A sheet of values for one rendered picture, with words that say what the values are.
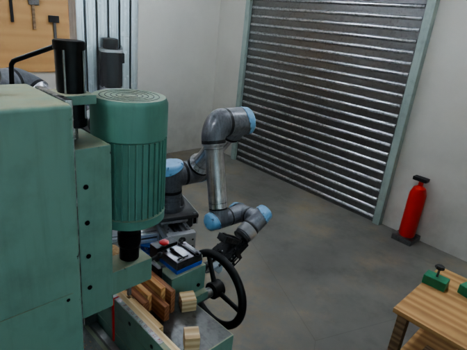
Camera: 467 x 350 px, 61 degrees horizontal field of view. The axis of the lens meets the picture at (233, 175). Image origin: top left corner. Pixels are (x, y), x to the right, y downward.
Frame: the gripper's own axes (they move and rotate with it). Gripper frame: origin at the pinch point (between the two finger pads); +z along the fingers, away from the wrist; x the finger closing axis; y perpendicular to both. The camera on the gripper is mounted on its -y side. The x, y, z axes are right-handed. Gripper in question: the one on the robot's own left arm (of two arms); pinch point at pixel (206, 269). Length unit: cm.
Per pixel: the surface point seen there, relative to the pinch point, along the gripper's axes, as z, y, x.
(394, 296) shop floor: -102, 152, -20
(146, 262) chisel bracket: 19.2, -40.9, -14.9
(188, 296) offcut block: 16.2, -25.1, -21.0
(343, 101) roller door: -243, 112, 104
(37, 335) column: 46, -56, -23
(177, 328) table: 24.6, -25.5, -25.9
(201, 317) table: 17.9, -21.6, -26.6
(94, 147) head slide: 15, -80, -18
